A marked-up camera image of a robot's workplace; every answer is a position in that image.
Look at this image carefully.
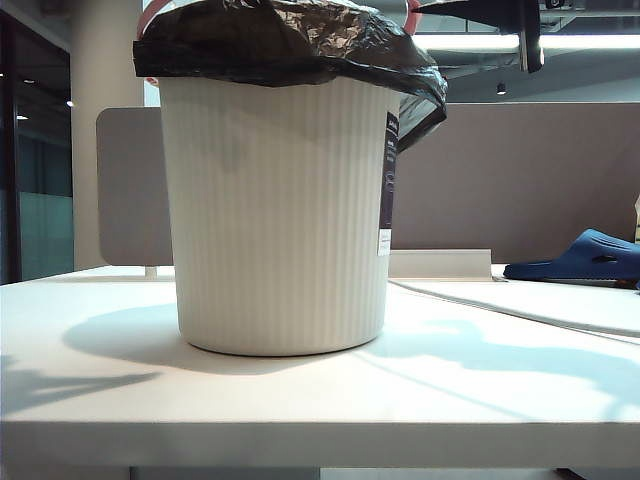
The pink ring lid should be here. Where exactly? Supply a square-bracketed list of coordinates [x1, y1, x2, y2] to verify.
[137, 0, 422, 36]

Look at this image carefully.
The white cable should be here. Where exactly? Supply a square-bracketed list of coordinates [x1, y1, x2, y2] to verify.
[387, 279, 640, 339]

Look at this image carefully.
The black plastic garbage bag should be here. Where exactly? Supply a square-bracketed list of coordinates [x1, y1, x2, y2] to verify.
[132, 0, 448, 154]

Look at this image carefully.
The white ribbed plastic trash can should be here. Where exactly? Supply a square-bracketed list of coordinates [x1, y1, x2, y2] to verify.
[159, 74, 401, 357]

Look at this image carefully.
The dark product label sticker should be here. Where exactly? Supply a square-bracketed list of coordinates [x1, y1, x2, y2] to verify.
[378, 109, 401, 259]

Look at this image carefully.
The white partition base trim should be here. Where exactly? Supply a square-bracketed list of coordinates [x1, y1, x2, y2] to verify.
[388, 248, 494, 279]

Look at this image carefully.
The white round building column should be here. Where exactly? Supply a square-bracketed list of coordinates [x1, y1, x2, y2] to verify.
[69, 0, 147, 271]

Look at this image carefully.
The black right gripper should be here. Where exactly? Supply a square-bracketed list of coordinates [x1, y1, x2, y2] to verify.
[413, 0, 546, 74]

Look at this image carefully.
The dark framed glass wall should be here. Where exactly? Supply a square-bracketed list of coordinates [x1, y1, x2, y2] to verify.
[0, 0, 75, 286]

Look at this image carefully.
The blue rubber clog slipper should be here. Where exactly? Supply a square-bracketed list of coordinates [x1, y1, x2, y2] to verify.
[502, 228, 640, 291]

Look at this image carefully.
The grey rounded desk divider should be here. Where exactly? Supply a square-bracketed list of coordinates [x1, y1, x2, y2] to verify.
[96, 107, 174, 266]

